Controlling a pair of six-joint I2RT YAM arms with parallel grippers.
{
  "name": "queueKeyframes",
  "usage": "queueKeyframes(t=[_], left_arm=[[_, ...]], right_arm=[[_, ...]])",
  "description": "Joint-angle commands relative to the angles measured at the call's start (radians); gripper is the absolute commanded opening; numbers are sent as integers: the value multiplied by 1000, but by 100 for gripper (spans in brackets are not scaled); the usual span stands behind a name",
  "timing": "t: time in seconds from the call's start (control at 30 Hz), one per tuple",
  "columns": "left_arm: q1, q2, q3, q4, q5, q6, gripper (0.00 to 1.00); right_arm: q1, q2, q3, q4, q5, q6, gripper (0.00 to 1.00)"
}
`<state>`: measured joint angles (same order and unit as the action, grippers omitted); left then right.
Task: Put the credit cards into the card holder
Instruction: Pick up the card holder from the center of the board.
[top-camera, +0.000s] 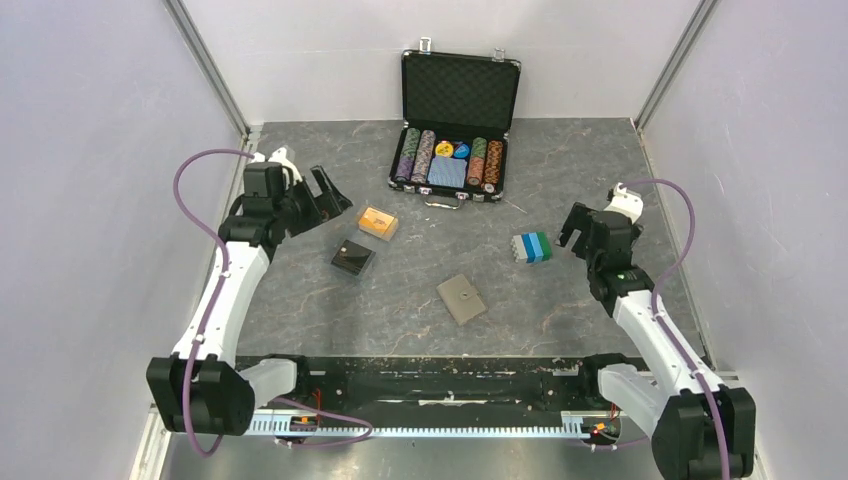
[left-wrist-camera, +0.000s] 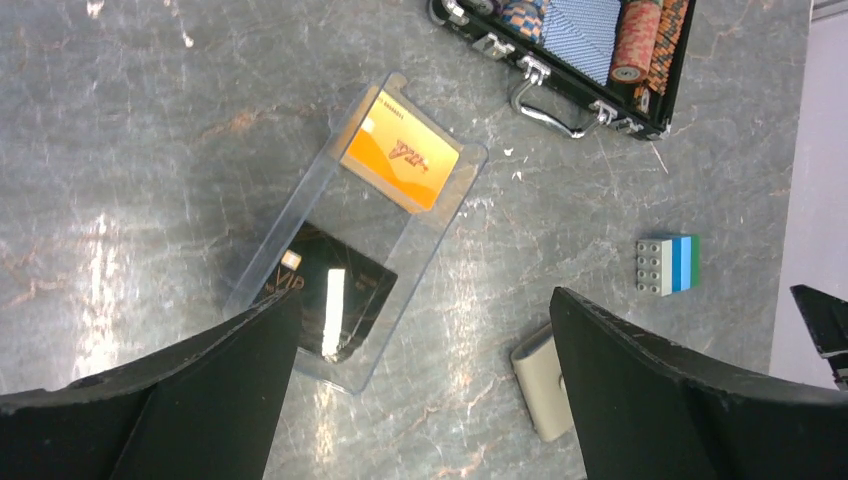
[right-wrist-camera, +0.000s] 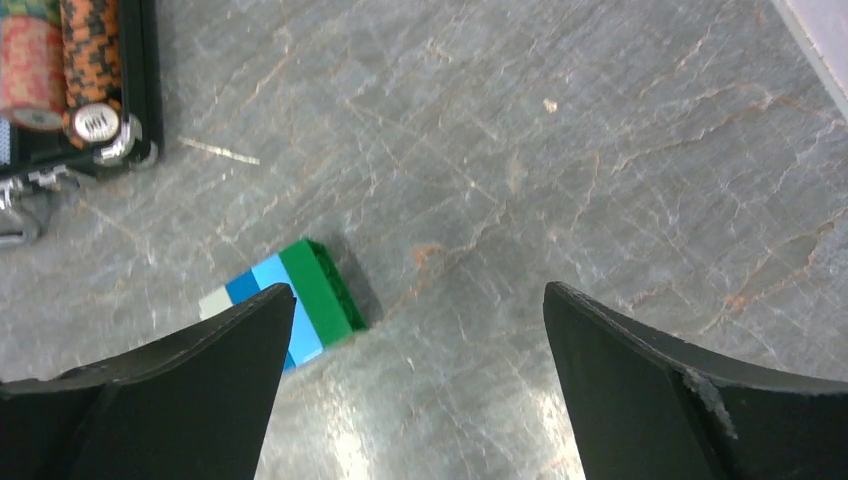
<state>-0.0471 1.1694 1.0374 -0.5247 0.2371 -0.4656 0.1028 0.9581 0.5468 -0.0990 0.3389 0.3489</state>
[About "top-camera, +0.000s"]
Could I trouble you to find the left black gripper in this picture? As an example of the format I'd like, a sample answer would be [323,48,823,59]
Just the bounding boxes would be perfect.
[274,166,351,238]

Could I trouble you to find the orange card box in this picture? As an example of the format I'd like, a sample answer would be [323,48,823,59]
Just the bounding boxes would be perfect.
[357,206,399,241]

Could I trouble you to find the beige card holder wallet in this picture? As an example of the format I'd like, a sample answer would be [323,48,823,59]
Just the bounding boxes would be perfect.
[436,274,487,326]

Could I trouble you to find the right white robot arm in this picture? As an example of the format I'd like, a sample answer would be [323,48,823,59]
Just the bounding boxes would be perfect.
[558,202,756,479]

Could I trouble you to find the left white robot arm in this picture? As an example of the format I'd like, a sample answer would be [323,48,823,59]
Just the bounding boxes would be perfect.
[146,161,352,436]

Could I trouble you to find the black card box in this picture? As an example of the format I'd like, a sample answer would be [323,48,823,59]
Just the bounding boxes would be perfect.
[330,239,376,277]

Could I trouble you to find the stacked toy brick block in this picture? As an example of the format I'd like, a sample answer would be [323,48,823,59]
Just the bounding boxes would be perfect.
[510,231,552,264]

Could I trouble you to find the black poker chip case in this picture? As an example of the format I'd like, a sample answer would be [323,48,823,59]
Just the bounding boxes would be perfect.
[387,37,522,209]

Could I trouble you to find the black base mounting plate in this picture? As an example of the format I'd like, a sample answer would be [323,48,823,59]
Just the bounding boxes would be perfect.
[287,355,612,427]

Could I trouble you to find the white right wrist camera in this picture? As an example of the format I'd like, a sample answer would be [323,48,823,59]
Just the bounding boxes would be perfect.
[604,183,644,223]

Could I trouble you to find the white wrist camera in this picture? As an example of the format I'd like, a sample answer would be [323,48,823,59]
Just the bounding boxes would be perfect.
[604,183,644,223]
[249,145,303,186]

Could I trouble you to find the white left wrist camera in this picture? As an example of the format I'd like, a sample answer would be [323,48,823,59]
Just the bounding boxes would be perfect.
[249,145,303,186]

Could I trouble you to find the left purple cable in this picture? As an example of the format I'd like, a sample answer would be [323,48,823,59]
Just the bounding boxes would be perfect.
[173,148,374,458]

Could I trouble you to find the grey slotted cable duct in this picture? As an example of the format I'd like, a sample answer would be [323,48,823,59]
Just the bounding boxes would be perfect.
[245,409,613,442]

